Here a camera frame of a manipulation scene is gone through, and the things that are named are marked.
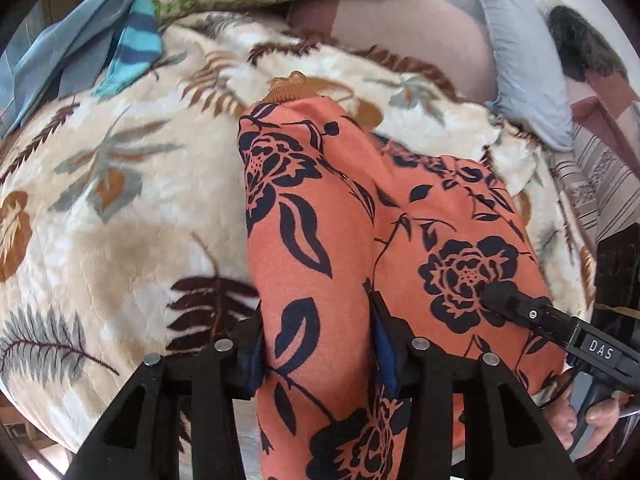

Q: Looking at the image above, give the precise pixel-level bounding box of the orange floral garment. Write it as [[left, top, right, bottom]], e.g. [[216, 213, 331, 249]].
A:
[[238, 72, 564, 479]]

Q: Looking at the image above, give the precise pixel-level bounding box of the right hand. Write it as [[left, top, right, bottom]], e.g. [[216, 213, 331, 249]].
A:
[[543, 391, 634, 461]]

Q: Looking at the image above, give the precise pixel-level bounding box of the striped floral bedding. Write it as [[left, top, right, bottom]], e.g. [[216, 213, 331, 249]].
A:
[[547, 124, 639, 245]]

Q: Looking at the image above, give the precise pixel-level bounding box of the leaf print blanket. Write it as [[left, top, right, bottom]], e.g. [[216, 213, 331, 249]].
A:
[[1, 12, 594, 451]]

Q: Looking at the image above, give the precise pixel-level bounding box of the grey blue pillow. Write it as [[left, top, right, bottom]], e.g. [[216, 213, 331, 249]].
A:
[[477, 0, 574, 152]]

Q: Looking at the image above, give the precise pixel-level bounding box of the dark furry garment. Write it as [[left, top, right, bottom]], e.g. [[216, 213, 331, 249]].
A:
[[547, 6, 628, 82]]

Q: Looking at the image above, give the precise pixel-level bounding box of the pink bolster pillow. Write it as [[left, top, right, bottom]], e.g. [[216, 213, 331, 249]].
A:
[[288, 0, 497, 103]]

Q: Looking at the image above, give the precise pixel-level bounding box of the blue grey cloth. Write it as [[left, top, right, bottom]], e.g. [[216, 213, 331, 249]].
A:
[[1, 0, 134, 138]]

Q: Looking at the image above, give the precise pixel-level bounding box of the teal striped sock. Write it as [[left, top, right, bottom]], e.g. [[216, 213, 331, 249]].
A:
[[92, 0, 163, 99]]

